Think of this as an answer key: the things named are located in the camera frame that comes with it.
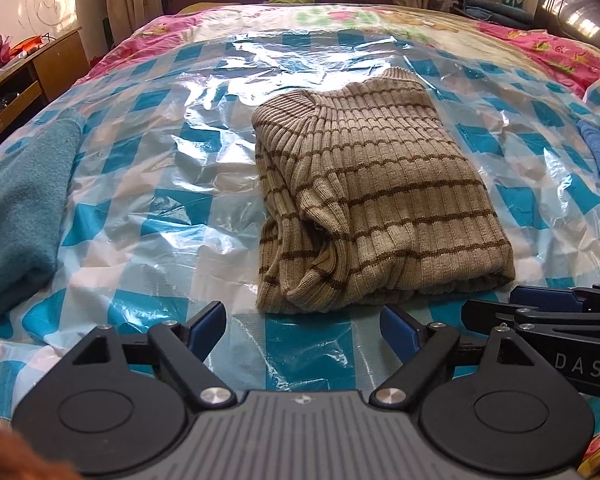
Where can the teal towel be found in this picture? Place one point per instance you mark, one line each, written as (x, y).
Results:
(20, 210)

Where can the blue white checkered plastic sheet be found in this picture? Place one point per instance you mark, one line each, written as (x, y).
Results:
(155, 160)

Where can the orange item on desk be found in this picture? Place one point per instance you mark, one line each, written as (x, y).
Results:
(26, 46)

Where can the person's fleece clothing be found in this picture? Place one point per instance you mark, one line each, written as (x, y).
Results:
(10, 455)

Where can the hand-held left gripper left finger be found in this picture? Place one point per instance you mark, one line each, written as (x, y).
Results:
(207, 332)

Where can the floral cartoon printed bedsheet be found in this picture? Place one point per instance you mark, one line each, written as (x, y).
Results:
(545, 50)

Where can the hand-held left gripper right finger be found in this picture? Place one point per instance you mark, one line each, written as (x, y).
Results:
(399, 334)

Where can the wooden side cabinet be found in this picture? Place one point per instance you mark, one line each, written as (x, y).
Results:
(60, 60)

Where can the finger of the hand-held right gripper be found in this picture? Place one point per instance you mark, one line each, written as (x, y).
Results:
(490, 311)
(545, 297)

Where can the beige brown-striped knit sweater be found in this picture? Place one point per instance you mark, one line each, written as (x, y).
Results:
(380, 185)

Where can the yellow pillow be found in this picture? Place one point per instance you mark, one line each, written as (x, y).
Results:
(197, 8)

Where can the stack of folded blue clothes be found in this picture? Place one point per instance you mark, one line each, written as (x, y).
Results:
(490, 10)

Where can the pink plastic bag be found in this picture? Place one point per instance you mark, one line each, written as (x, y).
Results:
(2, 47)

